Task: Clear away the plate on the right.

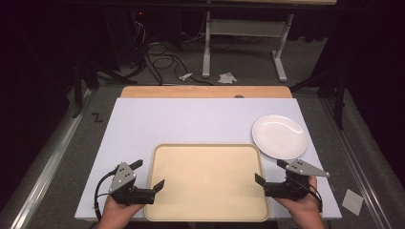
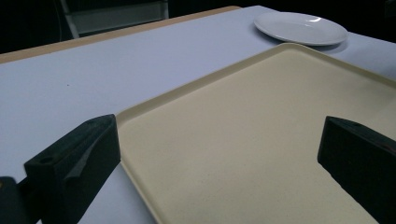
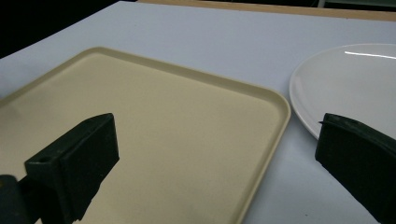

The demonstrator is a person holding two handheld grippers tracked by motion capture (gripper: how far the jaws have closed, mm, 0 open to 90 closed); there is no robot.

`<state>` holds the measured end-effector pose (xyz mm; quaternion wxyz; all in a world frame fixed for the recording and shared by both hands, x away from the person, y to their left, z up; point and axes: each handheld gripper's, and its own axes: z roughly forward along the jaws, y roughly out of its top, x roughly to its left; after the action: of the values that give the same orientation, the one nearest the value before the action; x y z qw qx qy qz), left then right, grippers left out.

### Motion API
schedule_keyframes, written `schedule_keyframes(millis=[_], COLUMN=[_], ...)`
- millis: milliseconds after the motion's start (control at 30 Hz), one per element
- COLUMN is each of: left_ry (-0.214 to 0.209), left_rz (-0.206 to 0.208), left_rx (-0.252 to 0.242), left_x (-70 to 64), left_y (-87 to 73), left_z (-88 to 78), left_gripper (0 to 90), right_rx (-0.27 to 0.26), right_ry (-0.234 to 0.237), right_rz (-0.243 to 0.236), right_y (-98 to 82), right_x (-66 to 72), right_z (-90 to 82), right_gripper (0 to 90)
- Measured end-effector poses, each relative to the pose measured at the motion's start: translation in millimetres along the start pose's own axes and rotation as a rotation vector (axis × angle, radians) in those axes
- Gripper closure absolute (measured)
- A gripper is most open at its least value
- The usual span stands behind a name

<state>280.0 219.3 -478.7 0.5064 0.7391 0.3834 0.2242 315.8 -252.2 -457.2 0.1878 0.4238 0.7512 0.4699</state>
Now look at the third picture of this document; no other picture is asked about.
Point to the white round plate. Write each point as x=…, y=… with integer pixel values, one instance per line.
x=351, y=87

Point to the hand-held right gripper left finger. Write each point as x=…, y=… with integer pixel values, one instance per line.
x=77, y=161

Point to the beige plastic tray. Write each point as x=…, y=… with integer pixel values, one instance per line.
x=186, y=130

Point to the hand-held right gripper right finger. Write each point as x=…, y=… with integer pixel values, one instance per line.
x=361, y=155

